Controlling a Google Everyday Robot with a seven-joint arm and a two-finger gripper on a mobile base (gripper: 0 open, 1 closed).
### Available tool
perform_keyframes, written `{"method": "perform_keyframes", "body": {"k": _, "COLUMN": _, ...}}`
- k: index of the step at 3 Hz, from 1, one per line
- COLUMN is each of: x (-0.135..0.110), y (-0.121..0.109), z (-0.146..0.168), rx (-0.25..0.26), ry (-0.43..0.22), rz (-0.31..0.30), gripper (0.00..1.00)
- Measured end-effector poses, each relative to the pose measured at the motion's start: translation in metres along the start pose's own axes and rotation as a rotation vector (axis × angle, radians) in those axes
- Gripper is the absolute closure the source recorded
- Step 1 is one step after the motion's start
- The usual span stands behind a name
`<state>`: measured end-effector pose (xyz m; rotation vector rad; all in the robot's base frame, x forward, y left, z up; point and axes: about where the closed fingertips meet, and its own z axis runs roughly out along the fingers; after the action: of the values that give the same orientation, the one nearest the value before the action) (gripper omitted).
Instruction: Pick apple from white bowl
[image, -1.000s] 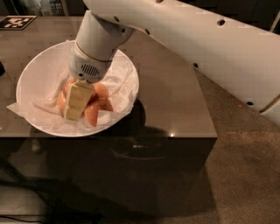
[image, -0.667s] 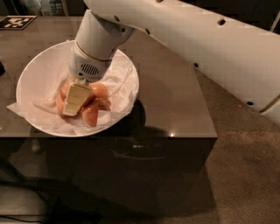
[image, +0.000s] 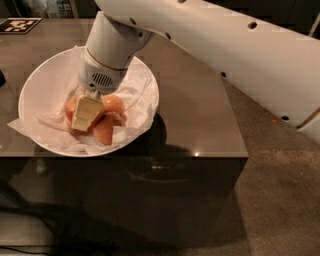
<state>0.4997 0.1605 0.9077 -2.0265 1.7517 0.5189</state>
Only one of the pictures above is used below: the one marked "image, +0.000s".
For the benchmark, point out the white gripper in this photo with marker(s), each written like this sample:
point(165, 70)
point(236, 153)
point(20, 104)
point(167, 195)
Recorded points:
point(99, 76)

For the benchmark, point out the orange-red apple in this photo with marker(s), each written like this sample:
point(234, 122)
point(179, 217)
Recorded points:
point(69, 111)

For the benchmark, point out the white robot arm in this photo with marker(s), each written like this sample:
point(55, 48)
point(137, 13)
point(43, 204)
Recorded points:
point(276, 67)

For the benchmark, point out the back right apple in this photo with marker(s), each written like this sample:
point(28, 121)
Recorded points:
point(113, 103)

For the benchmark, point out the front right apple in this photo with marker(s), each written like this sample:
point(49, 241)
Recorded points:
point(103, 130)

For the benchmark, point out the white bowl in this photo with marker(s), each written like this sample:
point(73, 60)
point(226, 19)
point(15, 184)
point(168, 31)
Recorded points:
point(43, 83)

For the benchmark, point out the white crumpled paper liner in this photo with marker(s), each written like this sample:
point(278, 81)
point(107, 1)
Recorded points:
point(136, 93)

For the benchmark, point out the black white fiducial marker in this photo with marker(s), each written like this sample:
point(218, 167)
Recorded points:
point(18, 25)

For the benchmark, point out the dark cabinet table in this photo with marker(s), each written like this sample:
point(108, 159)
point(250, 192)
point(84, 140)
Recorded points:
point(171, 188)

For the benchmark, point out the small orange floor speck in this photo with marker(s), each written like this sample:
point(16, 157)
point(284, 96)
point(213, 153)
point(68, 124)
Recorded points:
point(273, 121)

